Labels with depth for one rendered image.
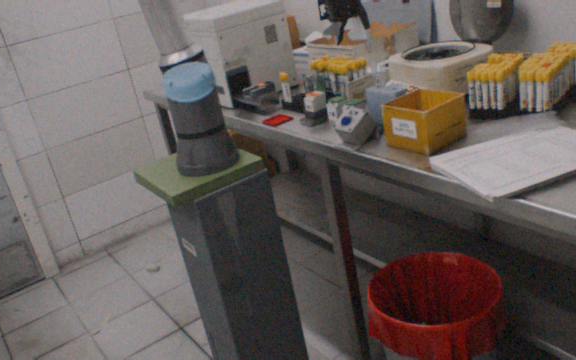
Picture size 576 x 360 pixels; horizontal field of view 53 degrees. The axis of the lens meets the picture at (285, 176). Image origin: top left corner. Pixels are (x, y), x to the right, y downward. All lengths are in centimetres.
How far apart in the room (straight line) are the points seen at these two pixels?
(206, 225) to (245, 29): 80
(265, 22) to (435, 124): 85
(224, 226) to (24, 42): 188
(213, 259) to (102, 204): 192
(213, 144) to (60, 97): 182
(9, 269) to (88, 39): 119
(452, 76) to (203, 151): 68
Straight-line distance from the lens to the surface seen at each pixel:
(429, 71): 158
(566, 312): 184
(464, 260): 175
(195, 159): 135
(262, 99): 178
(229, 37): 190
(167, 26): 143
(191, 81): 130
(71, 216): 322
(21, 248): 315
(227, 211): 135
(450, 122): 134
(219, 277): 140
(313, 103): 160
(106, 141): 318
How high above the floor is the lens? 138
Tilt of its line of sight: 23 degrees down
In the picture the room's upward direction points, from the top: 12 degrees counter-clockwise
